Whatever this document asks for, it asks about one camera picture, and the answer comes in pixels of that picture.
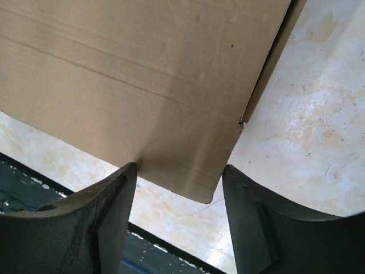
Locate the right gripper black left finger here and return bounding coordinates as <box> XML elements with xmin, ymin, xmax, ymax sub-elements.
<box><xmin>1</xmin><ymin>162</ymin><xmax>137</xmax><ymax>273</ymax></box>

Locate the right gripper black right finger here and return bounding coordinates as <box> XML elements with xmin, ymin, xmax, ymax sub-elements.
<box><xmin>222</xmin><ymin>165</ymin><xmax>364</xmax><ymax>273</ymax></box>

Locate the brown cardboard box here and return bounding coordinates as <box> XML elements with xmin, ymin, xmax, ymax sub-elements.
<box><xmin>1</xmin><ymin>1</ymin><xmax>305</xmax><ymax>203</ymax></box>

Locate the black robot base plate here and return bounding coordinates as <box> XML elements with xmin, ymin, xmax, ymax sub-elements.
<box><xmin>0</xmin><ymin>152</ymin><xmax>220</xmax><ymax>274</ymax></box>

